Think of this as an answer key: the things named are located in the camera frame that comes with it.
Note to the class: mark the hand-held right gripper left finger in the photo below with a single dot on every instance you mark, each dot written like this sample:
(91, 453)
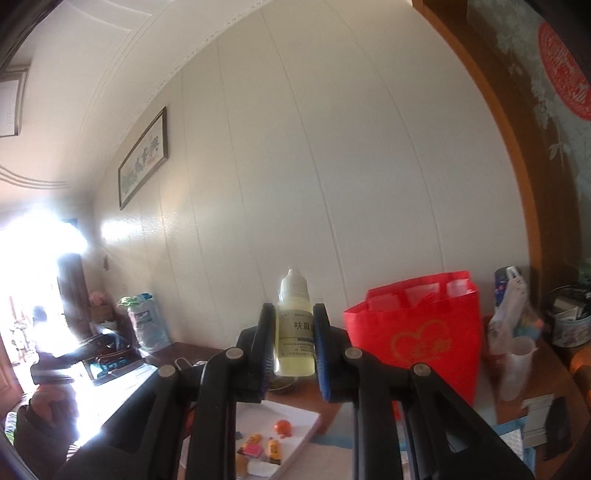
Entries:
(267, 369)

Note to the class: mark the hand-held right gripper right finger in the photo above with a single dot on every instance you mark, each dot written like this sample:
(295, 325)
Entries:
(323, 364)

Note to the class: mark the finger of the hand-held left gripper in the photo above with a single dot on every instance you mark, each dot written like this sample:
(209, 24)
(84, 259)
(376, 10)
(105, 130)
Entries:
(113, 344)

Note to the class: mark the yellow liquid dropper bottle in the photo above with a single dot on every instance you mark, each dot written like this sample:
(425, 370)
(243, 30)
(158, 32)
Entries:
(295, 337)

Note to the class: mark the white tray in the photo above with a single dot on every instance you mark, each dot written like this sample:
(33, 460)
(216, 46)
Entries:
(295, 415)

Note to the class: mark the orange round toy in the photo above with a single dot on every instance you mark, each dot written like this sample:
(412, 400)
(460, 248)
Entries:
(282, 427)

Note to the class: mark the pink small packet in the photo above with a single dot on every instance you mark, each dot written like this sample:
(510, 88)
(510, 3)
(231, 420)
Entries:
(252, 446)

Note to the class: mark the yellow black tube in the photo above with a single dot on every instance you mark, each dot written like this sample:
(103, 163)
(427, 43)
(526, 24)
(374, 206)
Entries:
(274, 450)

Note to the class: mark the person's left forearm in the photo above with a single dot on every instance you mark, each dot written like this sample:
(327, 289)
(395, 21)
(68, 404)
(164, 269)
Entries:
(46, 438)

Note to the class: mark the person's left hand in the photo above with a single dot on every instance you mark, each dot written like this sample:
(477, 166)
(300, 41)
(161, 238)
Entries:
(53, 399)

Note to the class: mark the large water jug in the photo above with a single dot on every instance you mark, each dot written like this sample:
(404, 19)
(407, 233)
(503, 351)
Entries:
(147, 323)

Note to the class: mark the pink plush toy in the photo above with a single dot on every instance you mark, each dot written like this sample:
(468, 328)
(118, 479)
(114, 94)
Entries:
(97, 299)

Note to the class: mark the red fabric bag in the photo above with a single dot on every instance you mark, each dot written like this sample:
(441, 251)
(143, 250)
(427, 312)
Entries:
(415, 337)

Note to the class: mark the white plastic cup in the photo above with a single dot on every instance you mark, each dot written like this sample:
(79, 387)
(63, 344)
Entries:
(517, 369)

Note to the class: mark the white plastic bag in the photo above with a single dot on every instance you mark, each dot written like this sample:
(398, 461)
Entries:
(510, 304)

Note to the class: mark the white striped small box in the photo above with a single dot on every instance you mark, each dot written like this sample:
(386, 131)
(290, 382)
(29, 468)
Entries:
(538, 420)

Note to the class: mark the round metal tin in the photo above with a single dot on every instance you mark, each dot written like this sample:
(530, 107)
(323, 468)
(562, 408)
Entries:
(570, 323)

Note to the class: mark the red round window decoration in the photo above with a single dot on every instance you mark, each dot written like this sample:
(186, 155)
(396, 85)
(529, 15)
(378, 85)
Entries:
(565, 69)

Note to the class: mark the framed wall picture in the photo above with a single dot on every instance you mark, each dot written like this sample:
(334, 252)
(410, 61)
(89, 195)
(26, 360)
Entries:
(144, 159)

